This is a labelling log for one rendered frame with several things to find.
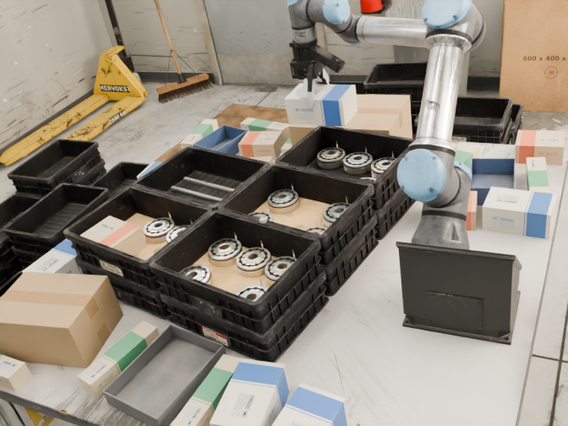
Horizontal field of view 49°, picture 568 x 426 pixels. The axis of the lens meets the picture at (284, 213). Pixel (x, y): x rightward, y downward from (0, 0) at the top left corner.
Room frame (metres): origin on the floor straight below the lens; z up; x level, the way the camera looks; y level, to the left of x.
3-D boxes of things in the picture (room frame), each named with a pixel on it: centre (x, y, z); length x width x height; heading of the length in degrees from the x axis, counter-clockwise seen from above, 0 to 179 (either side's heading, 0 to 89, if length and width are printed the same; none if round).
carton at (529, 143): (1.95, -0.96, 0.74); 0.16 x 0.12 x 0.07; 63
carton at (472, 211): (1.67, -0.54, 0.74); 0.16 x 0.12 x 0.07; 67
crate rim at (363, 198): (1.64, -0.04, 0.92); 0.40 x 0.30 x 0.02; 48
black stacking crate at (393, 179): (1.86, -0.24, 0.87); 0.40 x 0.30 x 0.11; 48
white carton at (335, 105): (1.90, -0.19, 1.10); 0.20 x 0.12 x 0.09; 58
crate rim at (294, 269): (1.41, 0.16, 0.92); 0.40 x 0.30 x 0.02; 48
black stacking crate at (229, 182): (1.90, 0.25, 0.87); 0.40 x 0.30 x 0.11; 48
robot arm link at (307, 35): (1.91, -0.17, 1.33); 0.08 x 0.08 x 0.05
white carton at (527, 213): (1.58, -0.73, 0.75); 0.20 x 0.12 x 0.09; 56
